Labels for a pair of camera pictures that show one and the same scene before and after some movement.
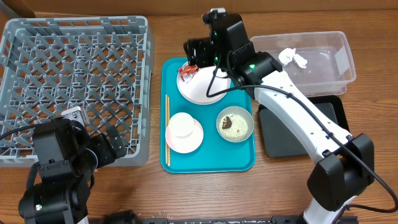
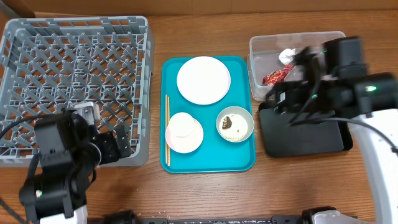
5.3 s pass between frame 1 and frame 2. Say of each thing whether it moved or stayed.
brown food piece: stayed
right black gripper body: moved
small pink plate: stayed
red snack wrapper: moved
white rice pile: stayed
